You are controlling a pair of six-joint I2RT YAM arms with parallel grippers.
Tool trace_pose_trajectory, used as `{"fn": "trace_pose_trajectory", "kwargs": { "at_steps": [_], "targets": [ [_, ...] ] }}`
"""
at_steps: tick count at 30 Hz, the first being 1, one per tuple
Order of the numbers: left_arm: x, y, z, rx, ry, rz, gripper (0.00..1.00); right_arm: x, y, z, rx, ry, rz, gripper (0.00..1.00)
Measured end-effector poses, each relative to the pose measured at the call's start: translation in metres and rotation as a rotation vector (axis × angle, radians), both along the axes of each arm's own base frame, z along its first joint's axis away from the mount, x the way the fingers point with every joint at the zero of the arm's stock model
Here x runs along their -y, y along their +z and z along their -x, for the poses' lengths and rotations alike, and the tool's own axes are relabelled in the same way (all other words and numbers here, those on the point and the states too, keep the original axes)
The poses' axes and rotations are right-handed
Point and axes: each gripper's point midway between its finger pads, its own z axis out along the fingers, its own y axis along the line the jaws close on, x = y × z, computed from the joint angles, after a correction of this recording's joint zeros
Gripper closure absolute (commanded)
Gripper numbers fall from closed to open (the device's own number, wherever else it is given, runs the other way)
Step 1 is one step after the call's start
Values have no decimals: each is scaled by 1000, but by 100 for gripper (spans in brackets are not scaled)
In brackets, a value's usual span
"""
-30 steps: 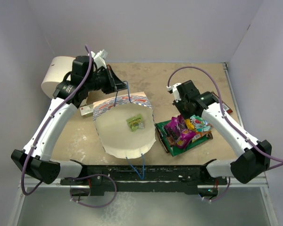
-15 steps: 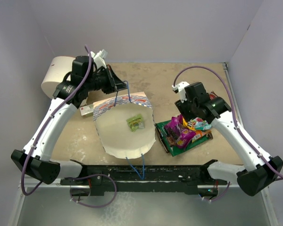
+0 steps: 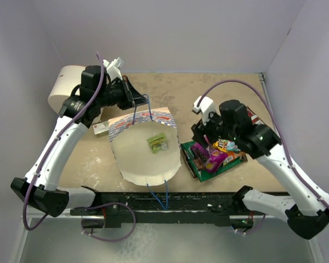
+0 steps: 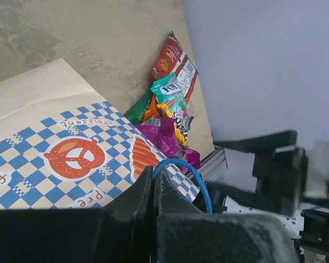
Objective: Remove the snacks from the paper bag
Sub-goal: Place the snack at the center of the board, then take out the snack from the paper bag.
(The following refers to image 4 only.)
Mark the teal snack bag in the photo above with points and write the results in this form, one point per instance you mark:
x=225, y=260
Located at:
x=168, y=91

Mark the blue checkered paper bag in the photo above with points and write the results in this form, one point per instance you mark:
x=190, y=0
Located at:
x=64, y=146

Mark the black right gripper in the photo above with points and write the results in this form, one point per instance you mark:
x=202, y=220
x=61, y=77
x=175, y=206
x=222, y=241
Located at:
x=280, y=175

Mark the yellow snack bag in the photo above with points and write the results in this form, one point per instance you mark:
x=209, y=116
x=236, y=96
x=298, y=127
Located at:
x=180, y=129

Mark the magenta snack bag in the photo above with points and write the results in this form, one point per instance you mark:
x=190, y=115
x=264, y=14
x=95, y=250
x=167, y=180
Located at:
x=161, y=132

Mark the red orange snack bag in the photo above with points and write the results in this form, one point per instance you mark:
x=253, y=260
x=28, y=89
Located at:
x=173, y=59

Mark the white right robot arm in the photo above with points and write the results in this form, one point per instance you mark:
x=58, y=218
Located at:
x=309, y=225

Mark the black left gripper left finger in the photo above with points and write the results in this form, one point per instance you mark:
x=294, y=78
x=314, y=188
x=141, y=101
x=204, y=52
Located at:
x=117, y=232

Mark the green chips bag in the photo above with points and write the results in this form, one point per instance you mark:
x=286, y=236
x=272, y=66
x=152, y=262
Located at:
x=137, y=112

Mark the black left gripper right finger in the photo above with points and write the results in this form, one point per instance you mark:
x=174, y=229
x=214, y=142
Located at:
x=186, y=234

